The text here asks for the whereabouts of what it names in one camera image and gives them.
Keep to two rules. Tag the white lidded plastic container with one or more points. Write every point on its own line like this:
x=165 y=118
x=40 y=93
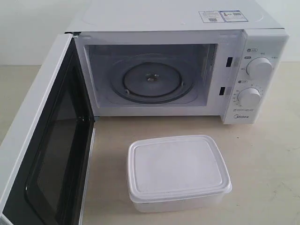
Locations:
x=176 y=173

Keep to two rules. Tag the white microwave door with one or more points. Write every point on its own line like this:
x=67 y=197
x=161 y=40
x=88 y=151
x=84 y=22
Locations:
x=45 y=154

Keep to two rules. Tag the glass microwave turntable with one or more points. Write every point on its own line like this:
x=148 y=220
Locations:
x=152 y=78

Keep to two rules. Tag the white microwave oven body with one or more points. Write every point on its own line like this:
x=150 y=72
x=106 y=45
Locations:
x=107 y=31

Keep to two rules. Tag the printed paper instruction sheet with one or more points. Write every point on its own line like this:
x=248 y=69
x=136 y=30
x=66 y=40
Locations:
x=223 y=16

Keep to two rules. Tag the lower white control knob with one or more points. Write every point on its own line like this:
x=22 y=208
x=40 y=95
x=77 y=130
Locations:
x=249 y=97

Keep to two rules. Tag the white control knob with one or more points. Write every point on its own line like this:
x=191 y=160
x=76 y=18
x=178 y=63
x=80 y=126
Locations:
x=259 y=68
x=249 y=97

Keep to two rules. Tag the upper white control knob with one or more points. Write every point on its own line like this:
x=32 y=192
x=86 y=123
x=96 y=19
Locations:
x=259 y=68

